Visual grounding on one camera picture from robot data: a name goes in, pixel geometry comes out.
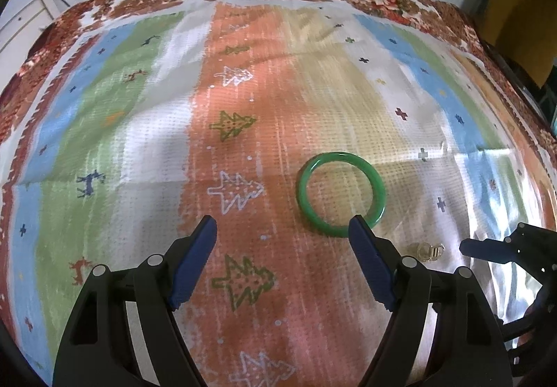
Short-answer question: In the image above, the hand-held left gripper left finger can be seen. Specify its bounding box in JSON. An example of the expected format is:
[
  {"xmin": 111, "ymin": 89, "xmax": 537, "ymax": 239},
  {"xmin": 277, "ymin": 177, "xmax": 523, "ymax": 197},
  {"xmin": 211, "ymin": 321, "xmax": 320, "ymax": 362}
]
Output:
[{"xmin": 52, "ymin": 215, "xmax": 218, "ymax": 387}]

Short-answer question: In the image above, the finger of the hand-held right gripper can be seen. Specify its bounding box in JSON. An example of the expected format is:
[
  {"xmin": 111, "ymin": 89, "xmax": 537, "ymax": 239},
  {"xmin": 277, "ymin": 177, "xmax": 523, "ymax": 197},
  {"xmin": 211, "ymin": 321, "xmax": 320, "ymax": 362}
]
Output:
[{"xmin": 460, "ymin": 222, "xmax": 557, "ymax": 283}]

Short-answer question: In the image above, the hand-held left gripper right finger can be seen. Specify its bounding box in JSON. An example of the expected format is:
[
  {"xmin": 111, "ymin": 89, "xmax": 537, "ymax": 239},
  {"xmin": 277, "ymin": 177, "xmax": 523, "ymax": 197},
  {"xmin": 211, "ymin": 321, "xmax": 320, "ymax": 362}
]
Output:
[{"xmin": 349, "ymin": 215, "xmax": 514, "ymax": 387}]

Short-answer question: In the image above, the green jade bangle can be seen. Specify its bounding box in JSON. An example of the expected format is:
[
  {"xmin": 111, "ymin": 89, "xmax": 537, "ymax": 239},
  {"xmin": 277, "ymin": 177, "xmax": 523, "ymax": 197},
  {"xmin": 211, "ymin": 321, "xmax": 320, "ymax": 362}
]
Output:
[{"xmin": 297, "ymin": 152, "xmax": 386, "ymax": 238}]

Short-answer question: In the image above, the small clear plastic piece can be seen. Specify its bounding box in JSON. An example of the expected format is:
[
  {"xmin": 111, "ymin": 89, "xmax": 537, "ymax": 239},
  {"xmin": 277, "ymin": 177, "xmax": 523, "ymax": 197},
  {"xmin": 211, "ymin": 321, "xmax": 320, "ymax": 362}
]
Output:
[{"xmin": 411, "ymin": 241, "xmax": 445, "ymax": 262}]

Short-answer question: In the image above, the striped pastel cloth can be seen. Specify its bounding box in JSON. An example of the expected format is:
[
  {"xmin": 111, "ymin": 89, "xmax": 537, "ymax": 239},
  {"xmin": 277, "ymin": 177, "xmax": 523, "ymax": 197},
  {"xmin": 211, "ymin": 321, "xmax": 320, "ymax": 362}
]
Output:
[{"xmin": 0, "ymin": 0, "xmax": 557, "ymax": 387}]

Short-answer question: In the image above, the mustard yellow hanging cloth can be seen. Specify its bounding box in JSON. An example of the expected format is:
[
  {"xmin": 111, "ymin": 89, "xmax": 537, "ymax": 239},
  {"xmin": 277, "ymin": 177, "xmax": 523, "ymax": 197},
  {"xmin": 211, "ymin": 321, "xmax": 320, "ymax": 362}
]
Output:
[{"xmin": 481, "ymin": 0, "xmax": 557, "ymax": 87}]

